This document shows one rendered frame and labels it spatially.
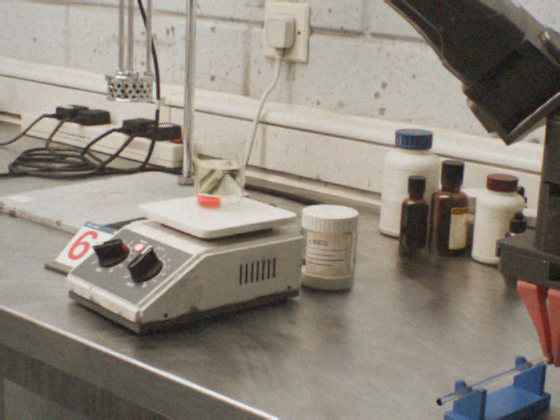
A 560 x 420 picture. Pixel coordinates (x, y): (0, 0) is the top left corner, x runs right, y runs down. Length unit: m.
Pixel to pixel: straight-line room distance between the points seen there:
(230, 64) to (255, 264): 0.74
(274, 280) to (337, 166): 0.51
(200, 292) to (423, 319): 0.22
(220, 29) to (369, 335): 0.85
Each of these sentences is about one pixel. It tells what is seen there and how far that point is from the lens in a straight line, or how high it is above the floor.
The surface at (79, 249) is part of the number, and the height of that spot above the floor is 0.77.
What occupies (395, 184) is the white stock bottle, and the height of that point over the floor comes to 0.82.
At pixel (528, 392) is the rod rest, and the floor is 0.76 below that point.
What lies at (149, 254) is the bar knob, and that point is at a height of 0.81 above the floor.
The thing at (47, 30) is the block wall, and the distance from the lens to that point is 2.11.
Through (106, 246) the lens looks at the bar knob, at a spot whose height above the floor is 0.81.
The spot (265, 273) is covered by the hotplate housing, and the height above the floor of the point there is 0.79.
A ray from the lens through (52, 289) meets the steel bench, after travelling 1.14.
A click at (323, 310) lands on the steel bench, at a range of 1.09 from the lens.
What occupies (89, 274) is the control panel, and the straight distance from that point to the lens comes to 1.07.
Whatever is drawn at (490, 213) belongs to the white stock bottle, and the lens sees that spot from 1.28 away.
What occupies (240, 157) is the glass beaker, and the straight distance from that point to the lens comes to 1.09.
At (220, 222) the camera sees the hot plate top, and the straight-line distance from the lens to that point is 1.05.
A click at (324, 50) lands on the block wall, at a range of 1.63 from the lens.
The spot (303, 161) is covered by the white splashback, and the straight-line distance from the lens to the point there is 1.61.
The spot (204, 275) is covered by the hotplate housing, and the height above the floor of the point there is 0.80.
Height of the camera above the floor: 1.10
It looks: 14 degrees down
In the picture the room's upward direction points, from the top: 3 degrees clockwise
